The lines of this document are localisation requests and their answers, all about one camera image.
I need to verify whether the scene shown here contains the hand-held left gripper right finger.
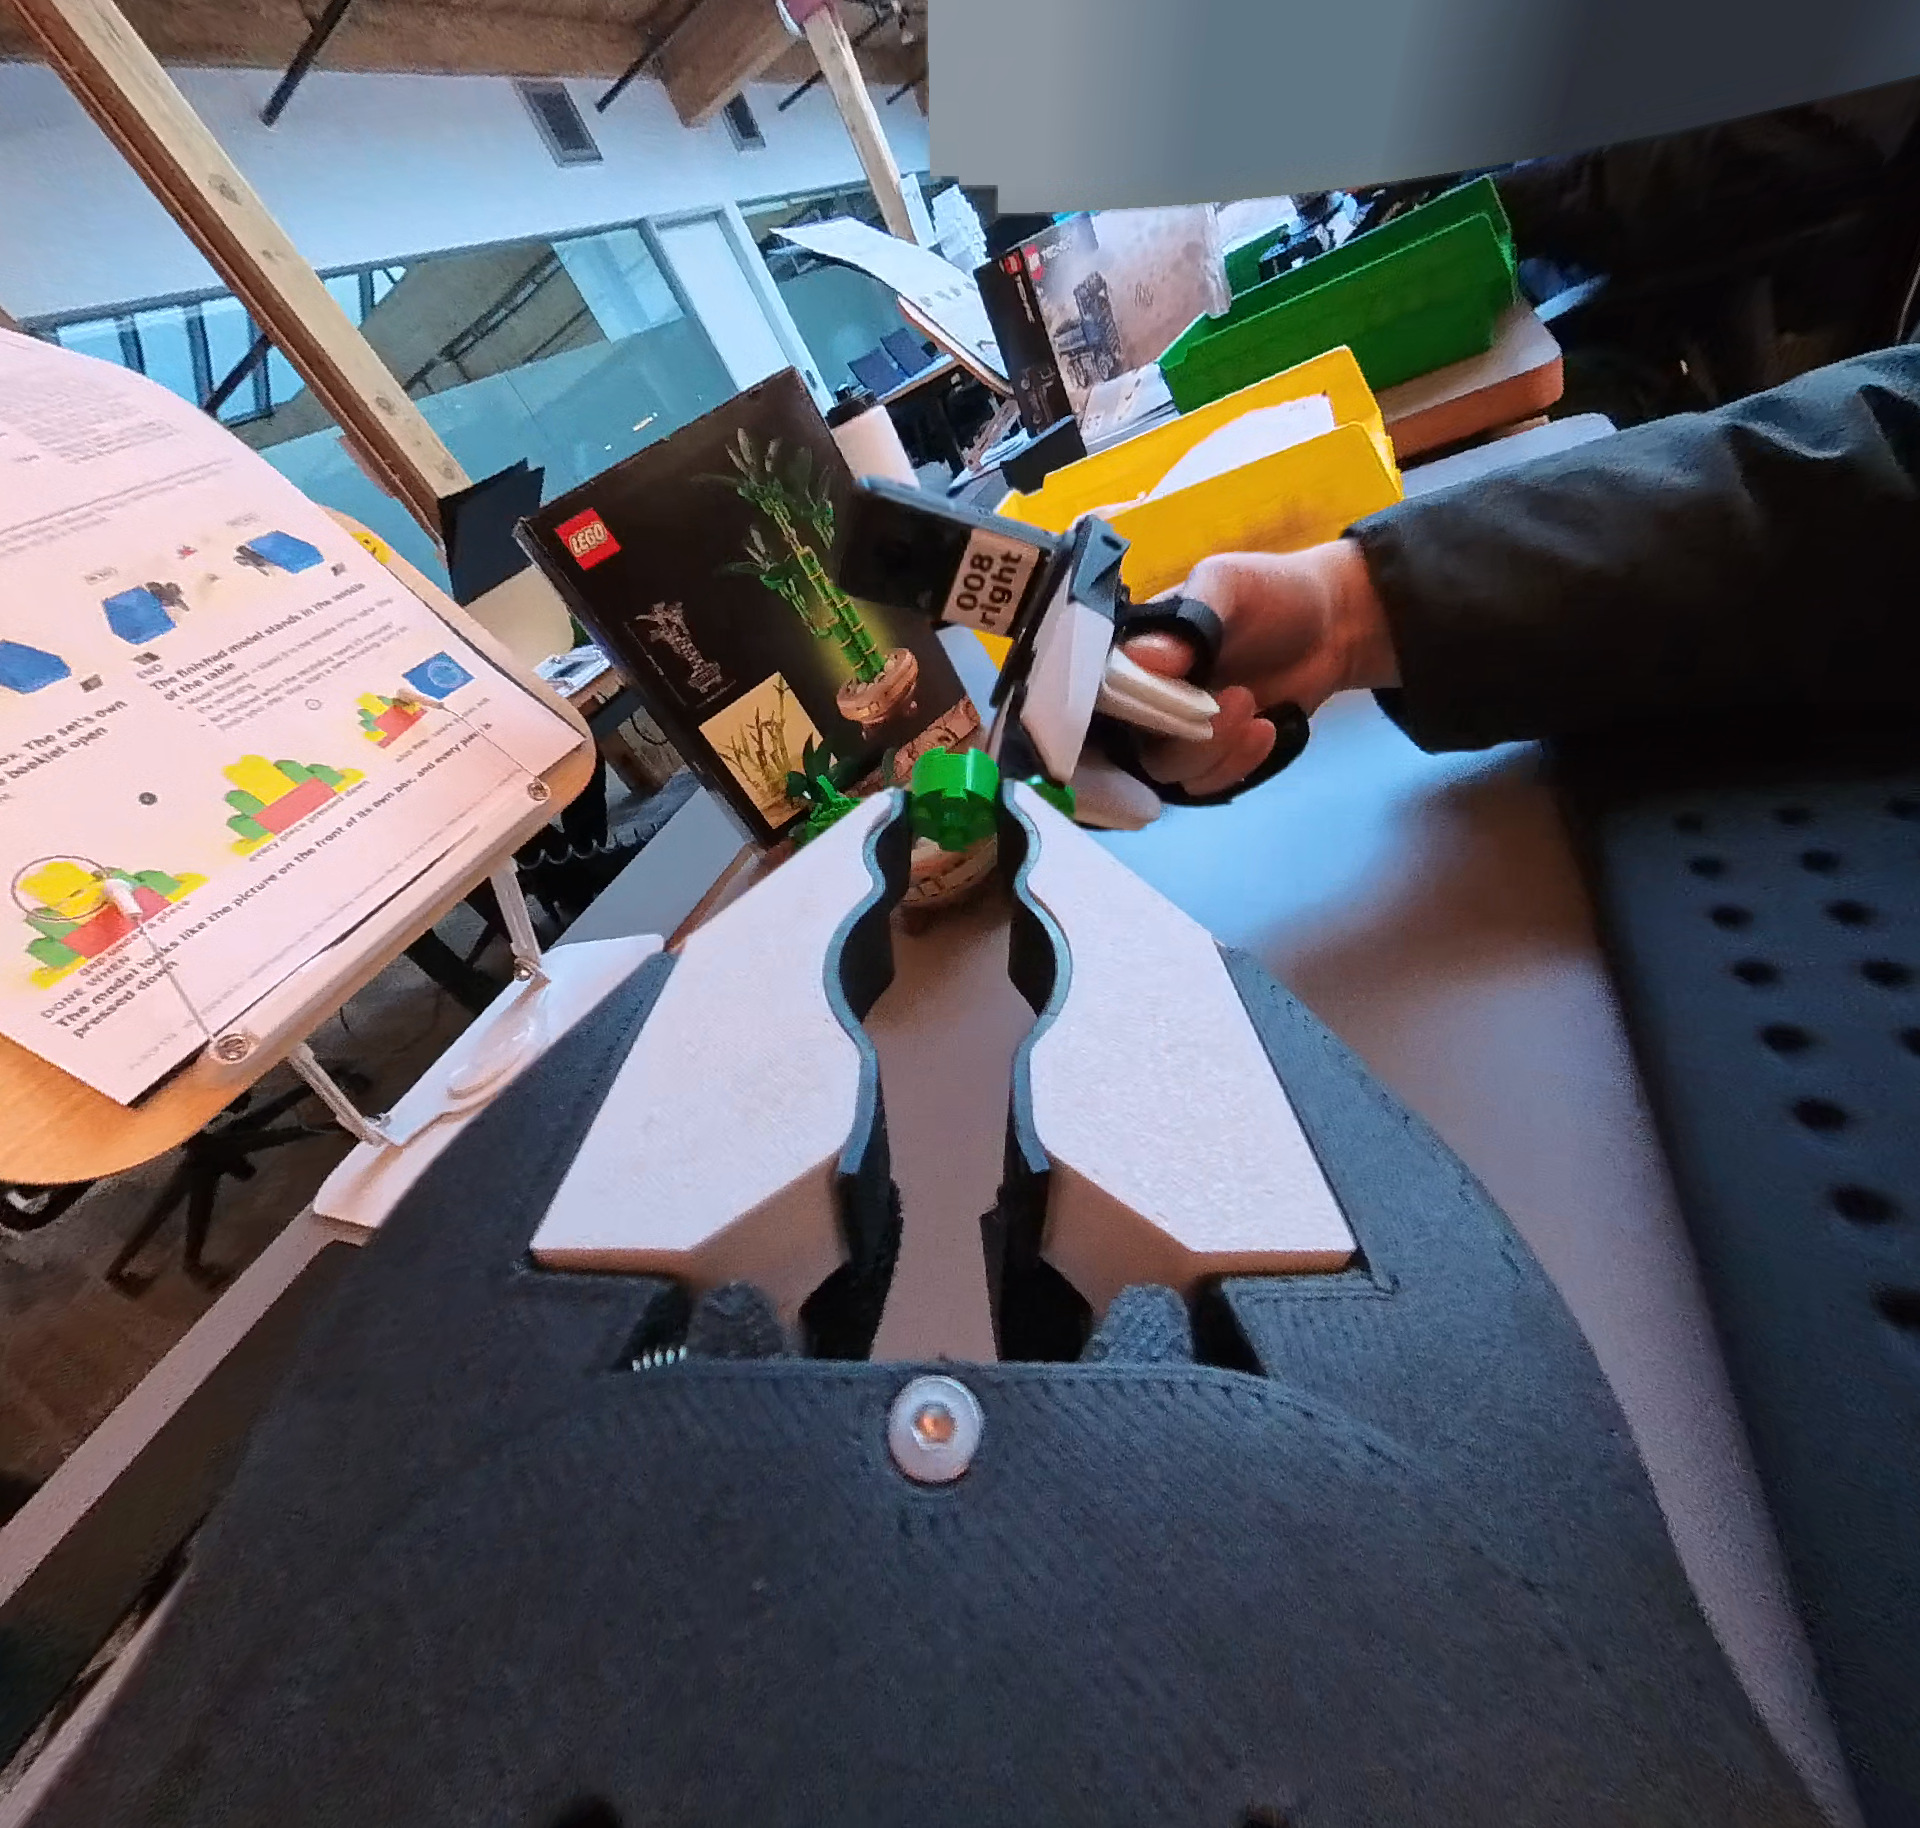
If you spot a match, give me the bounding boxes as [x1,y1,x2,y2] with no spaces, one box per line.
[978,784,1363,1362]

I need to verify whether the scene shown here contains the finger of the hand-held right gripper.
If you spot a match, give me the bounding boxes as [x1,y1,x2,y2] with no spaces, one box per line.
[978,611,1052,764]
[1017,580,1124,790]

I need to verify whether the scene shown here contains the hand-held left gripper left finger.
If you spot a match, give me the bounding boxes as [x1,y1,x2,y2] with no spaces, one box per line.
[529,790,914,1355]

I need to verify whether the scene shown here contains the green round stalk segment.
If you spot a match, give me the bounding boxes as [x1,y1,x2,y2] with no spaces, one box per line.
[904,747,1005,854]

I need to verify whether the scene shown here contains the person's right forearm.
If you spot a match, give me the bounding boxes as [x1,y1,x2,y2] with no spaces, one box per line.
[1349,342,1920,758]

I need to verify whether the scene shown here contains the grey desk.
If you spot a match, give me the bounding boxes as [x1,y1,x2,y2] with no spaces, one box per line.
[0,627,1869,1828]

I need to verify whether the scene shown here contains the person's right hand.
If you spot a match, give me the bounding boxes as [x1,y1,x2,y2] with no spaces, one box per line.
[1118,536,1403,802]

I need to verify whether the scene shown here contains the tan brick flower pot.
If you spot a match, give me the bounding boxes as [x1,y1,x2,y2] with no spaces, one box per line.
[897,823,1005,917]

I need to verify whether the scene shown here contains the green toy bamboo leaves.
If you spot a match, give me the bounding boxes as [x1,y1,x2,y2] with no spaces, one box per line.
[784,736,865,848]

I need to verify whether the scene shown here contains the black bamboo toy set box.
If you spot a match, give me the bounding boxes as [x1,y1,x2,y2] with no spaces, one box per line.
[516,366,984,848]

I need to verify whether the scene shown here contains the black building set box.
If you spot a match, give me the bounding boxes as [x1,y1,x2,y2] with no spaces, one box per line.
[975,207,1233,436]

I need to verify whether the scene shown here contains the yellow plastic bin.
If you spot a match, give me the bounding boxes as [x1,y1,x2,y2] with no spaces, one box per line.
[975,425,1403,666]
[996,344,1389,523]

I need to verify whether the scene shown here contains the tilted background document board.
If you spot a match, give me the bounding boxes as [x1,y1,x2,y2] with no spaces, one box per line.
[773,216,1009,395]

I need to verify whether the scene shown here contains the black metal bookend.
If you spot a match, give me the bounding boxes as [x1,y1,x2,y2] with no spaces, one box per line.
[438,460,544,607]

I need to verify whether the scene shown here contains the green plastic bin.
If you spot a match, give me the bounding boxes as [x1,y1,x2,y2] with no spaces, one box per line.
[1161,180,1519,418]

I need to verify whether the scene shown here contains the wooden-edged side table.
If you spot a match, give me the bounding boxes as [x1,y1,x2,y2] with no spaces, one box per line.
[1379,296,1564,461]

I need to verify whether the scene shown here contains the printed instruction sheet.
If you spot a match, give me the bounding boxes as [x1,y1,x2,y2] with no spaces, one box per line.
[0,327,580,1110]

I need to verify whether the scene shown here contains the wooden post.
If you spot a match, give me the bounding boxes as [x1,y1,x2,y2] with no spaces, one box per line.
[0,0,474,511]

